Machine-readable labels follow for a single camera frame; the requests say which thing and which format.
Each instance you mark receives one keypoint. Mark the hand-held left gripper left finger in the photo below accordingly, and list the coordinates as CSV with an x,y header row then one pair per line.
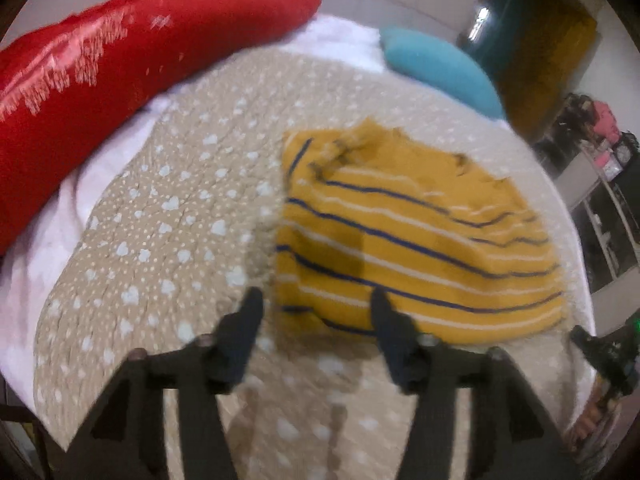
x,y
239,345

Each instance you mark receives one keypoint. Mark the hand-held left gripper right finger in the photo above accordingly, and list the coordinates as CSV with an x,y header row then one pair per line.
x,y
395,347

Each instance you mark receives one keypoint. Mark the yellow striped shirt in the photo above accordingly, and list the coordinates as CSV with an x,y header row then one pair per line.
x,y
410,240

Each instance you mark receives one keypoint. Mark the person's right hand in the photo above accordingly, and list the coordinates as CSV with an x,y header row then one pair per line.
x,y
592,422

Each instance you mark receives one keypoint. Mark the beige heart-print quilt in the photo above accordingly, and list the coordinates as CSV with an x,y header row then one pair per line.
x,y
210,220

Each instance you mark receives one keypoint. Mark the white shelf unit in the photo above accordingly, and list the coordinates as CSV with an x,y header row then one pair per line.
x,y
600,200

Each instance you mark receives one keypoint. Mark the white bed sheet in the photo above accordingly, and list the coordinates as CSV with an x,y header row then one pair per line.
x,y
100,160

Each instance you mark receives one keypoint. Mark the teal pillow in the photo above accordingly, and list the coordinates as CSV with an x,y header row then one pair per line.
x,y
445,72

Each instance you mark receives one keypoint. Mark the red embroidered pillow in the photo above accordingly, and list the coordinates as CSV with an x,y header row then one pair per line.
x,y
90,80

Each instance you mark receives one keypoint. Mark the dark wooden door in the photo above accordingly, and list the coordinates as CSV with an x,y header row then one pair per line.
x,y
530,50

